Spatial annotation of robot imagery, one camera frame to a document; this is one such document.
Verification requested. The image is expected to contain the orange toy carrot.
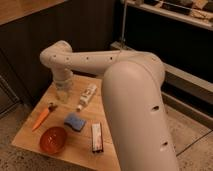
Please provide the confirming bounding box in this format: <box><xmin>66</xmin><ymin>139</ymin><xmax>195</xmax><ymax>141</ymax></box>
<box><xmin>32</xmin><ymin>103</ymin><xmax>57</xmax><ymax>131</ymax></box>

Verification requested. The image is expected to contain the red bowl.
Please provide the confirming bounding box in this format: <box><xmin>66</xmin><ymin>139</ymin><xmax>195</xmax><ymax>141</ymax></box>
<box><xmin>39</xmin><ymin>127</ymin><xmax>67</xmax><ymax>154</ymax></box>

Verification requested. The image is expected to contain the white bottle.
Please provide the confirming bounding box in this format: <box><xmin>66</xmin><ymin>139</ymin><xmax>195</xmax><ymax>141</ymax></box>
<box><xmin>77</xmin><ymin>84</ymin><xmax>97</xmax><ymax>111</ymax></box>

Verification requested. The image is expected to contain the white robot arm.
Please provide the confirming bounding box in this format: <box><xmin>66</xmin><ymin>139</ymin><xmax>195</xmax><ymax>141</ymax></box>
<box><xmin>40</xmin><ymin>41</ymin><xmax>179</xmax><ymax>171</ymax></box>

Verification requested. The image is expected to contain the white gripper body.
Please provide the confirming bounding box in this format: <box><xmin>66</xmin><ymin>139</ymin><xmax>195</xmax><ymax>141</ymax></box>
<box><xmin>53</xmin><ymin>78</ymin><xmax>73</xmax><ymax>102</ymax></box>

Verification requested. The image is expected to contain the blue sponge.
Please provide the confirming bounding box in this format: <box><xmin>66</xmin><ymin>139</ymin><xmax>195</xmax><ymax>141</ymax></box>
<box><xmin>64</xmin><ymin>113</ymin><xmax>86</xmax><ymax>132</ymax></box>

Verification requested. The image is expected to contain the metal shelf rack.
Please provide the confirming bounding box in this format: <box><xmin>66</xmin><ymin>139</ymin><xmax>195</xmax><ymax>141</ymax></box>
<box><xmin>113</xmin><ymin>0</ymin><xmax>213</xmax><ymax>129</ymax></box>

